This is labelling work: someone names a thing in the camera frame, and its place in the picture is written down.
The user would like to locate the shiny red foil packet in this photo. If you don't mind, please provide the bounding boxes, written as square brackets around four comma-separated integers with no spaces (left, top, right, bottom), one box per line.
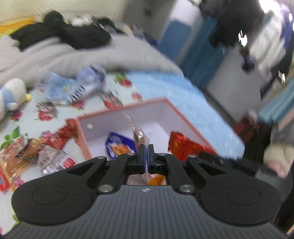
[168,132,208,162]

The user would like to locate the crumpled blue white plastic bag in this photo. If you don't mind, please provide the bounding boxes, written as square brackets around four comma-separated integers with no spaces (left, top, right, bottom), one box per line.
[69,66,106,103]

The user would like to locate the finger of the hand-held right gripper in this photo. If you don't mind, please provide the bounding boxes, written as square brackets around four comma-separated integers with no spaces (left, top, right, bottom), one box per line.
[199,150,227,169]

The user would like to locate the white and blue plush toy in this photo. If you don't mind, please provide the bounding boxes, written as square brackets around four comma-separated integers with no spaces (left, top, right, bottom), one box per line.
[0,78,32,121]

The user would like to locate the silver snack packet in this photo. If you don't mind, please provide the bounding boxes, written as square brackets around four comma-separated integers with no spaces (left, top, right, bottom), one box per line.
[37,145,77,177]

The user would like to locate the blue snack packet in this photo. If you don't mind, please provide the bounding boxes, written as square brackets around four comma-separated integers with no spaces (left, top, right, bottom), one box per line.
[105,132,136,160]

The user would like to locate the dark hanging clothes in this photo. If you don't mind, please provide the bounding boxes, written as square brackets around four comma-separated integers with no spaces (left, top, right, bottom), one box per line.
[208,0,266,47]

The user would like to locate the yellow pillow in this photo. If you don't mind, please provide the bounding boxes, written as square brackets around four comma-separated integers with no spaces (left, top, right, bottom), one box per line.
[0,17,35,34]

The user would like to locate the flat red snack packet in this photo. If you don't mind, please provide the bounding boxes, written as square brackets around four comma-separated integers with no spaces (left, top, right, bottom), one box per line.
[0,170,11,193]

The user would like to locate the blue curtain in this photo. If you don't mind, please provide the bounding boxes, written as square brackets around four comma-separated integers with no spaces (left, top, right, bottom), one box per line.
[180,17,227,89]

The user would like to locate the clear printed plastic bag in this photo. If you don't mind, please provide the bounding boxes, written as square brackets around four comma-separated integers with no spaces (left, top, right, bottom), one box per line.
[38,72,74,105]

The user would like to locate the grey duvet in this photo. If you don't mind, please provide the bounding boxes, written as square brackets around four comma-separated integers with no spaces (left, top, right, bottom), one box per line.
[0,34,183,86]

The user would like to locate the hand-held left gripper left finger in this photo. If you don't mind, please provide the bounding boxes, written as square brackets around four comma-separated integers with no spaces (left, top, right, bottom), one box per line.
[65,144,147,195]

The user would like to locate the red packet with white label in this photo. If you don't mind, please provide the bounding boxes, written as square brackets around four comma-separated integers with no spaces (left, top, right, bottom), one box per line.
[42,119,78,150]

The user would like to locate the blue padded chair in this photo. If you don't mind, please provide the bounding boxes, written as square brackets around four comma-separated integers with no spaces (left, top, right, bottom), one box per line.
[158,19,193,59]

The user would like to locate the large pink cardboard box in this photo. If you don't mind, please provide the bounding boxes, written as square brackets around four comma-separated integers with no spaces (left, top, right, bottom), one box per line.
[66,97,219,162]

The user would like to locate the person's right hand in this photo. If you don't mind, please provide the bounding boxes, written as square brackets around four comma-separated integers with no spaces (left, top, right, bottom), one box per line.
[263,144,292,179]

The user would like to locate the black clothes pile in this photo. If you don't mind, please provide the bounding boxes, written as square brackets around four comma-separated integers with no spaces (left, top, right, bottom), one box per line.
[10,11,112,51]

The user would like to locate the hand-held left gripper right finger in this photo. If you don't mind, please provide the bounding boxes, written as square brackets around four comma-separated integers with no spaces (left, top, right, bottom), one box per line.
[148,144,230,195]

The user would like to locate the clear packet of orange snack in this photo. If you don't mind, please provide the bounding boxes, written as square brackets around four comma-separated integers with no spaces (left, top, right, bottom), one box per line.
[0,137,31,185]

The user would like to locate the dark brown snack packet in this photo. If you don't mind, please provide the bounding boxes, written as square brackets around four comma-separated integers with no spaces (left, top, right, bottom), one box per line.
[19,137,45,162]

